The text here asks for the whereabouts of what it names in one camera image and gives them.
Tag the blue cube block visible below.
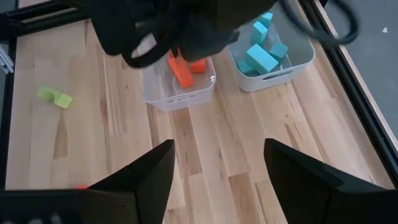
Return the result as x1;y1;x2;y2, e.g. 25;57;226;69
269;42;289;63

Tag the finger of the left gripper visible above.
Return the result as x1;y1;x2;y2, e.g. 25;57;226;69
180;30;241;62
123;32;175;68

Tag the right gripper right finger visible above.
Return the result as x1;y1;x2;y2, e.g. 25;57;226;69
264;138;343;224

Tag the clear plastic bin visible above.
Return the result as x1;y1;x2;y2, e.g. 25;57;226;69
141;51;218;113

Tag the silver aluminium bar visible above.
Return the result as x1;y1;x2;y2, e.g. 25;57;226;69
0;43;15;75

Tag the clear bin with blue blocks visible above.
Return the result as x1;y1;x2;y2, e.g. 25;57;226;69
228;0;316;93

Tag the green arch block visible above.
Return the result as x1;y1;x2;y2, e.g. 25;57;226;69
37;86;74;110

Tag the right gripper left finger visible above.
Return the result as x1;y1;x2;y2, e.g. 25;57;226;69
89;139;176;224

